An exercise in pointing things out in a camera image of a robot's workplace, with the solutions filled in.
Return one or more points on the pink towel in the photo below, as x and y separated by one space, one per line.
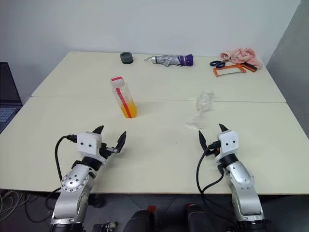
241 54

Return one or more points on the orange hacksaw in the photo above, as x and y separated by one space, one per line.
216 71

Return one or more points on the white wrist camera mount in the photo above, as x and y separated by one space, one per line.
229 142
88 142

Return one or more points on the bottle with orange juice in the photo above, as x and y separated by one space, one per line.
128 106

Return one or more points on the small black floor device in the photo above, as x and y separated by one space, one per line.
105 227

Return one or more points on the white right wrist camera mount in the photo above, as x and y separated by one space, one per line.
229 142

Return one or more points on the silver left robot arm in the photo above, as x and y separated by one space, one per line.
72 183

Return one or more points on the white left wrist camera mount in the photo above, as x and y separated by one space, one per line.
88 142

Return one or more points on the clear wine glass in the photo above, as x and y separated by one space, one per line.
204 102

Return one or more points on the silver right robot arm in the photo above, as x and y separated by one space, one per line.
243 183

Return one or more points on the folded silver purple umbrella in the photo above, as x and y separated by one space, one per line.
169 60

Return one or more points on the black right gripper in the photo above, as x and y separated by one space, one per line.
213 148

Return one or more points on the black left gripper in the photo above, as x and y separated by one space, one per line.
103 151

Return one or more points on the dark laptop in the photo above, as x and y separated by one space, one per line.
8 96

